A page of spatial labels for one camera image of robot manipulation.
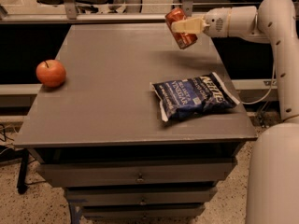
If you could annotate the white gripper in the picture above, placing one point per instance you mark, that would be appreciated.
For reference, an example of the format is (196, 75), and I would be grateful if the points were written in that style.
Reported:
(216, 22)

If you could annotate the red coke can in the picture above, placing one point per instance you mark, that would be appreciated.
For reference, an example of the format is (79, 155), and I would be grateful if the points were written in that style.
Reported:
(183, 40)

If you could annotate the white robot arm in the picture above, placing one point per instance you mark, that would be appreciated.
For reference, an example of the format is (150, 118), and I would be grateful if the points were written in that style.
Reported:
(273, 183)

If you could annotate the blue chip bag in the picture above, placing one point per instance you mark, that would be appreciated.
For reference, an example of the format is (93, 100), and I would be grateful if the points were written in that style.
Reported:
(182, 98)

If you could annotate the grey metal railing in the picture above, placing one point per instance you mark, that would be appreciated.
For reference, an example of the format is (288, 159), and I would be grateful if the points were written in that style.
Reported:
(30, 11)

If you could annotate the grey drawer cabinet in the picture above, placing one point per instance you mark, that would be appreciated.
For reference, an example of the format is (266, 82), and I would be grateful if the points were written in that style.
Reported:
(107, 112)

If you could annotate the top grey drawer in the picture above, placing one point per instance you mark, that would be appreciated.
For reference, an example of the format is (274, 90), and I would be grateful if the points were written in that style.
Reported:
(136, 173)

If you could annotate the grey drawer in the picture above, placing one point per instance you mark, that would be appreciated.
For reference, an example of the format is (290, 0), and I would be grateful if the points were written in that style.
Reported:
(141, 195)
(136, 173)
(144, 211)

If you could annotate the red apple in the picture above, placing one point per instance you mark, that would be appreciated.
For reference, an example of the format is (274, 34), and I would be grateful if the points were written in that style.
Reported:
(51, 73)

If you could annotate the middle grey drawer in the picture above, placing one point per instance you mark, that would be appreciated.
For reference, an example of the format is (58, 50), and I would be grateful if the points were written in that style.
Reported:
(141, 195)

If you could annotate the bottom grey drawer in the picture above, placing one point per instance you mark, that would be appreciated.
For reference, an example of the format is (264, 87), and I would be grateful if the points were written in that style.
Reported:
(144, 211)

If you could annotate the black stand leg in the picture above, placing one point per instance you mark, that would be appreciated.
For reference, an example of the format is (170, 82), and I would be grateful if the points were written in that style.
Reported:
(21, 186)

